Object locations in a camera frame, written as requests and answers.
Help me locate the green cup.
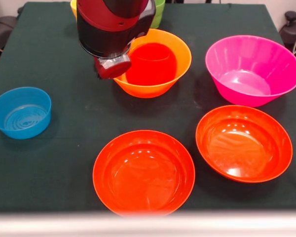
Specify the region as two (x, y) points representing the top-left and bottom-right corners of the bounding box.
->
(149, 0), (166, 29)

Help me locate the blue bowl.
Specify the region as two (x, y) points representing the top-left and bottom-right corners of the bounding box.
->
(0, 86), (52, 140)

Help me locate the small red bowl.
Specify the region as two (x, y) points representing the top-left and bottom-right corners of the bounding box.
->
(125, 42), (178, 86)

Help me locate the large pink bowl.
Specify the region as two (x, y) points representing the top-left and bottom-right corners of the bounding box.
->
(205, 35), (296, 108)

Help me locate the dark green table cloth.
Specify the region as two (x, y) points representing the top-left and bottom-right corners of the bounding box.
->
(0, 1), (296, 213)

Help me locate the large orange bowl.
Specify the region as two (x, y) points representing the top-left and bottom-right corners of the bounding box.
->
(112, 28), (192, 99)

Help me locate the large red bowl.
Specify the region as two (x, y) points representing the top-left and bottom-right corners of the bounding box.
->
(195, 105), (294, 184)
(92, 130), (196, 218)

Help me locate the yellow cup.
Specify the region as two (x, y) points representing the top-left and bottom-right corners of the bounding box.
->
(70, 0), (78, 20)

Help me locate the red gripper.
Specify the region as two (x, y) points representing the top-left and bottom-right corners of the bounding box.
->
(94, 57), (132, 80)

